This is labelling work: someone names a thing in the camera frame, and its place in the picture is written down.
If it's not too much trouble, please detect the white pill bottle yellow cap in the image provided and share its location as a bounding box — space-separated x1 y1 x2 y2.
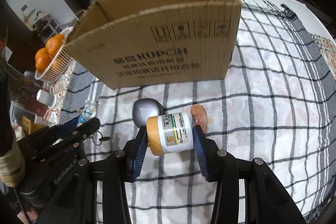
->
146 112 194 156

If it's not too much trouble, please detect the brown wooden bean piece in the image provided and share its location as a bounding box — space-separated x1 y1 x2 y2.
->
190 104 207 133

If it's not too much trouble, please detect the small white blue figurine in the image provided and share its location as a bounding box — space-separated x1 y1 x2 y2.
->
78 100 98 124

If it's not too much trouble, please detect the glass vase with dried flowers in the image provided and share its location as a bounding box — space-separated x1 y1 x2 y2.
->
1 24 48 118

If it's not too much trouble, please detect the white fruit basket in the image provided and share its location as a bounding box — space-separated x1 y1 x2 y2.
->
35 27 73 84

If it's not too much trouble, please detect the orange fruit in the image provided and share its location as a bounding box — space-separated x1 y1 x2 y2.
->
35 48 51 74
45 36 63 58
54 34 66 43

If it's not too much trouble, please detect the dark grey earbud case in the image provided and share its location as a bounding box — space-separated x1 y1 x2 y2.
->
132 98 163 128

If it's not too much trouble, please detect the grey plaid tablecloth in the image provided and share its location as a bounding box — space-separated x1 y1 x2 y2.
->
59 0 335 223

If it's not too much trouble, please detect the brown cardboard box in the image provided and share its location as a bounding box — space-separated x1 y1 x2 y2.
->
65 0 242 89

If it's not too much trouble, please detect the patterned table runner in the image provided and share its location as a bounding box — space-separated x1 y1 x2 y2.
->
310 34 336 79

